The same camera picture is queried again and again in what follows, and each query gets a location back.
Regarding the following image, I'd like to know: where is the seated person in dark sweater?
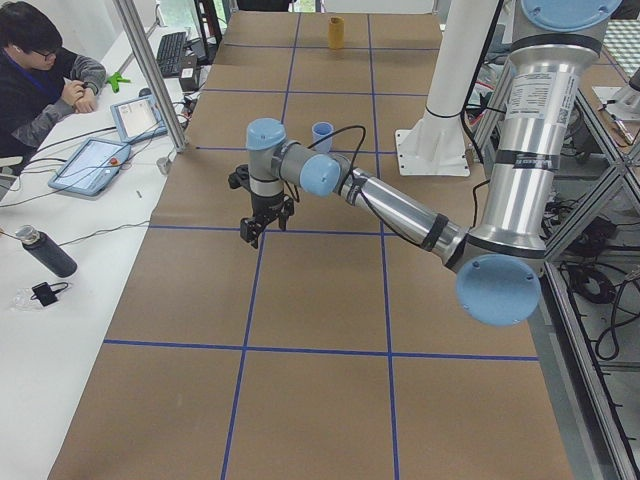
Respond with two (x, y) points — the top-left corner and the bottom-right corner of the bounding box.
(1, 1), (106, 163)

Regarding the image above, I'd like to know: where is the small black adapter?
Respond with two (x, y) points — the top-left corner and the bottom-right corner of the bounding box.
(31, 282), (70, 307)

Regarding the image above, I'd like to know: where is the near teach pendant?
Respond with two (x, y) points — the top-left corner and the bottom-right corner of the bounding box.
(48, 138), (131, 197)

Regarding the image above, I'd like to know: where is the teach pendant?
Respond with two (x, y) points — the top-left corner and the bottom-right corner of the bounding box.
(48, 138), (131, 197)
(110, 95), (167, 144)

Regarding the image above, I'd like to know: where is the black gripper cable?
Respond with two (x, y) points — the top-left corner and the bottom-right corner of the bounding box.
(284, 124), (369, 206)

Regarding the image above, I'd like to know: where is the dark water bottle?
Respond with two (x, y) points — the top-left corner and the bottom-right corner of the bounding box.
(15, 225), (78, 278)

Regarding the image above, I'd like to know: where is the far teach pendant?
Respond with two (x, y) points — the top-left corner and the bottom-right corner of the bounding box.
(110, 95), (167, 144)

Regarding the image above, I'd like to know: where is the yellow cup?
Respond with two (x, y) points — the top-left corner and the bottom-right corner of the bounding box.
(328, 16), (345, 50)

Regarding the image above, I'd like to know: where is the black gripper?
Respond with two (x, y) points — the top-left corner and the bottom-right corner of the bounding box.
(240, 192), (294, 249)

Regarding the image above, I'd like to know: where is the black keyboard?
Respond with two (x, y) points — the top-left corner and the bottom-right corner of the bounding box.
(156, 31), (187, 78)

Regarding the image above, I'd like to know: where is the green clamp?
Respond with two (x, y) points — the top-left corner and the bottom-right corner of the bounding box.
(106, 71), (131, 93)

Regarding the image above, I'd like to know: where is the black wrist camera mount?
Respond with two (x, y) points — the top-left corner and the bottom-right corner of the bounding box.
(228, 164), (251, 191)

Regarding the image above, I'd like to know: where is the blue cup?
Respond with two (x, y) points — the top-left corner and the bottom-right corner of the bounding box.
(311, 121), (334, 153)

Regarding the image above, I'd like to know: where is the white pedestal column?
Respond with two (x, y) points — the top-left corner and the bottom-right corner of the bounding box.
(395, 0), (501, 177)

